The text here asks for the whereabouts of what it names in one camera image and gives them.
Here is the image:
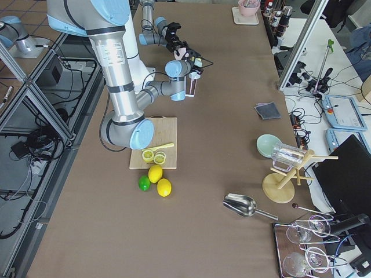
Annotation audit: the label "clear glass pitcher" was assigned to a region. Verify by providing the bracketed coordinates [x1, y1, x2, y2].
[271, 142, 307, 172]

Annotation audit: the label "green lime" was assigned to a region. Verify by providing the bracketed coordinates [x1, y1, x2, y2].
[138, 175, 151, 191]

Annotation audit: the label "wine glass rack tray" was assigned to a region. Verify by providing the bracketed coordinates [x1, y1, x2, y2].
[273, 214, 348, 277]

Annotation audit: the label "aluminium frame post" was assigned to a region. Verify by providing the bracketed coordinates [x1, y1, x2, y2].
[277, 0, 328, 92]

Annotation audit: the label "wooden mug tree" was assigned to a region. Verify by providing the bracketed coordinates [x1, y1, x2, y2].
[262, 149, 339, 204]

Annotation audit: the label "yellow plastic knife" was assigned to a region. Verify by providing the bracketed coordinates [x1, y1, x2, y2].
[141, 142, 174, 152]

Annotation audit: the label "bamboo cutting board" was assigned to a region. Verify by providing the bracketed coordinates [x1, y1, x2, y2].
[129, 116, 178, 170]

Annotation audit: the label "white wire cup rack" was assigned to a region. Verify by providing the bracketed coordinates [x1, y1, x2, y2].
[185, 72, 201, 97]

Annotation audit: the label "black monitor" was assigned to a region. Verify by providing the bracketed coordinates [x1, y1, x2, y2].
[312, 135, 370, 215]

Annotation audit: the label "grey folded cloth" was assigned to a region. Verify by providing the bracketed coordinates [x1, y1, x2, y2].
[254, 102, 281, 120]

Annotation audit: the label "cream tray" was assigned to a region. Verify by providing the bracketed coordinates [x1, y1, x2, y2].
[232, 7, 259, 25]

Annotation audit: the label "pink bowl of ice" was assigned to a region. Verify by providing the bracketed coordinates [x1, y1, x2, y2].
[238, 0, 260, 16]

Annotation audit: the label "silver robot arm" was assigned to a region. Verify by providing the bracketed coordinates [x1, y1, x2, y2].
[139, 0, 186, 53]
[47, 1, 203, 149]

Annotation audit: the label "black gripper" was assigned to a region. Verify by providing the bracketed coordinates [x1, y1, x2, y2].
[165, 22, 186, 54]
[186, 49, 202, 68]

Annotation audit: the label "green plastic cup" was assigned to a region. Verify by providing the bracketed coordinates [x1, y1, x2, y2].
[194, 58, 202, 67]

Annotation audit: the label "blue teach pendant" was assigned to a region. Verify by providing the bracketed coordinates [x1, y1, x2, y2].
[321, 95, 368, 131]
[325, 128, 369, 152]

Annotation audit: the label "lemon slice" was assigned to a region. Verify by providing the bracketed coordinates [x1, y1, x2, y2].
[141, 149, 155, 163]
[153, 151, 166, 165]

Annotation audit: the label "pink plastic cup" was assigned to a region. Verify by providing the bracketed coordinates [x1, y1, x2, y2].
[173, 47, 188, 60]

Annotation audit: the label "green bowl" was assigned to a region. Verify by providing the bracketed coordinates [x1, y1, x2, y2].
[256, 134, 282, 158]

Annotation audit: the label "yellow lemon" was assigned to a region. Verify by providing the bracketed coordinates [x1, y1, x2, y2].
[148, 164, 163, 184]
[157, 178, 172, 197]

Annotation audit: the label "metal scoop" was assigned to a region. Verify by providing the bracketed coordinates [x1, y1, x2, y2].
[223, 193, 279, 221]

